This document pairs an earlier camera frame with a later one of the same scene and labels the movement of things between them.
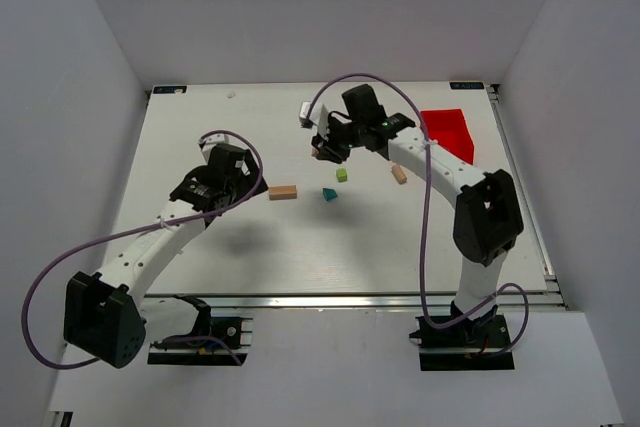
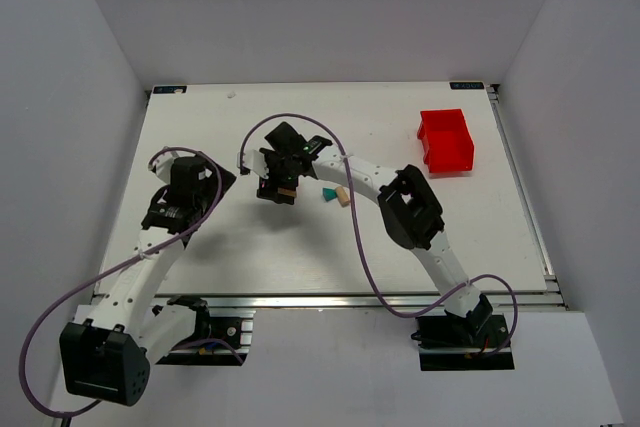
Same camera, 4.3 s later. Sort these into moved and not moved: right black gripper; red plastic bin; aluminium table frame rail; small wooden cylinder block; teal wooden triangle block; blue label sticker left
Moved: small wooden cylinder block; right black gripper
Not moved: aluminium table frame rail; blue label sticker left; teal wooden triangle block; red plastic bin
